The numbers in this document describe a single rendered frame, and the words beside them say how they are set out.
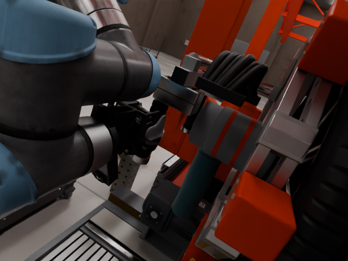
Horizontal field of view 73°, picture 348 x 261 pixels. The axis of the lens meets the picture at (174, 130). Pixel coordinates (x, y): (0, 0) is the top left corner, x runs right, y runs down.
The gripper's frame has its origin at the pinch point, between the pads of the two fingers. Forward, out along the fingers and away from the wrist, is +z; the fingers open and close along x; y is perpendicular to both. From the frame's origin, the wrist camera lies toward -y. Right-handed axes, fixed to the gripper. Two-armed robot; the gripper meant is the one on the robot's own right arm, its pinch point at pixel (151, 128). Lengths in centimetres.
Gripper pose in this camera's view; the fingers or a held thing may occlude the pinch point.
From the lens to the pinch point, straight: 52.4
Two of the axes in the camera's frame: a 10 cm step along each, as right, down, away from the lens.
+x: -8.5, -4.6, 2.4
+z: 3.6, -1.9, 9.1
